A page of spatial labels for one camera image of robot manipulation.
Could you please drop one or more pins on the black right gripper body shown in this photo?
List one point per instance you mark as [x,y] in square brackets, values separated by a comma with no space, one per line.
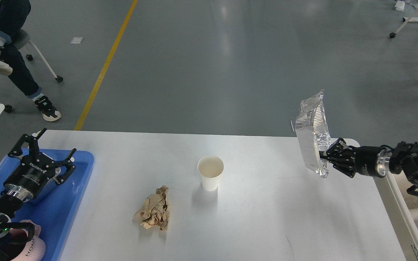
[370,161]

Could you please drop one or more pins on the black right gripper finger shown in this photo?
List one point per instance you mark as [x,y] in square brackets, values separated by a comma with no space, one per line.
[346,166]
[339,150]

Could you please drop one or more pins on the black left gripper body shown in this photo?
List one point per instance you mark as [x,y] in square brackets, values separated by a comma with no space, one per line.
[27,177]

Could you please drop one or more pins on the aluminium foil tray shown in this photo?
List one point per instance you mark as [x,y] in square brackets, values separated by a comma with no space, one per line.
[312,133]

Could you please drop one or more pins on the pink ribbed mug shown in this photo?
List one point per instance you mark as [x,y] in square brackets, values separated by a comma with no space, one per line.
[33,250]

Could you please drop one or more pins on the white paper cup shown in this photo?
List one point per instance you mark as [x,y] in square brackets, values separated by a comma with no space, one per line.
[210,169]

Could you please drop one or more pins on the stainless steel rectangular tray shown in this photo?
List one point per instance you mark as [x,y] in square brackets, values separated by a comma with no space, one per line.
[42,192]

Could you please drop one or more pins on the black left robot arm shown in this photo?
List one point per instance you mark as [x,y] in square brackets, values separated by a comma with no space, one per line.
[26,149]

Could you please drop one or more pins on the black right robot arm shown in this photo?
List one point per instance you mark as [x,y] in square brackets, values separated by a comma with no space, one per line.
[404,160]

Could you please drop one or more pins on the blue plastic tray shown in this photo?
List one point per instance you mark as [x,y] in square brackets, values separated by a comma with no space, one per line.
[56,213]

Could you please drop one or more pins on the clear floor plate left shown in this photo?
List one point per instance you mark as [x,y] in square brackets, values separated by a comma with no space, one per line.
[293,126]

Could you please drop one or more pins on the white plastic bin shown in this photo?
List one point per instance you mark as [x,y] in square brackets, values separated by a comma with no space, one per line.
[402,210]

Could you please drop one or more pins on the crumpled brown paper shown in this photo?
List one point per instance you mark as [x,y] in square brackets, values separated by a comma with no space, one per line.
[155,210]

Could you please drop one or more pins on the seated person in jeans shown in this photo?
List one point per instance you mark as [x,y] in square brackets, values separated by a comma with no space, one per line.
[13,14]

